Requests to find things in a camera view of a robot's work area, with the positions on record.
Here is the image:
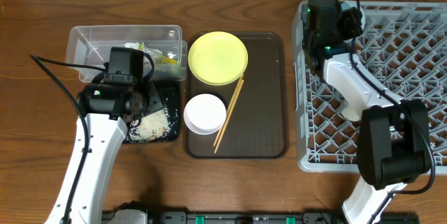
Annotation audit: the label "rice and food scraps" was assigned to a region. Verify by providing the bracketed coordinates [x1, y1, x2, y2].
[123, 94, 180, 144]

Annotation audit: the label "green snack wrapper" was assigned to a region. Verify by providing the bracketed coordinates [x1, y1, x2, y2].
[124, 43, 180, 75]

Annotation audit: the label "white bowl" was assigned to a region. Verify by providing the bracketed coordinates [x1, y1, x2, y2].
[184, 94, 227, 135]

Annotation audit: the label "yellow plate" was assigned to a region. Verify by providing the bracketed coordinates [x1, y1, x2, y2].
[188, 31, 249, 86]

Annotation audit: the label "wooden chopstick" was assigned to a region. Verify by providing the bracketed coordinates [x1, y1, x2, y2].
[213, 75, 244, 153]
[215, 80, 244, 154]

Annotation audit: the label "light blue bowl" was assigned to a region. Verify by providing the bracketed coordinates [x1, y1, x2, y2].
[337, 1, 365, 40]

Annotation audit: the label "white cup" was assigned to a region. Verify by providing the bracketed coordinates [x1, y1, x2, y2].
[341, 100, 360, 122]

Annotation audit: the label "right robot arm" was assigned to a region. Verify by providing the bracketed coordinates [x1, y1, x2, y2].
[302, 0, 435, 223]

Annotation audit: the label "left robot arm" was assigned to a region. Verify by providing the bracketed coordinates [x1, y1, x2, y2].
[45, 81, 156, 223]

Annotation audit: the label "grey dishwasher rack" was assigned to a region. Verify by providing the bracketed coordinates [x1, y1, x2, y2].
[291, 1, 446, 175]

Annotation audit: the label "black plastic bin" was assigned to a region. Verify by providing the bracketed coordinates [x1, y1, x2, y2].
[123, 80, 180, 144]

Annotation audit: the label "clear plastic bin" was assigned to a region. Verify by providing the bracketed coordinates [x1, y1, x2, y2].
[66, 24, 187, 82]

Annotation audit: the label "dark brown serving tray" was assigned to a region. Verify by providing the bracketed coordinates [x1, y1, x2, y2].
[184, 32, 289, 159]

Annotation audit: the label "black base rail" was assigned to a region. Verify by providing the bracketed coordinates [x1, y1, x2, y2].
[101, 210, 420, 224]

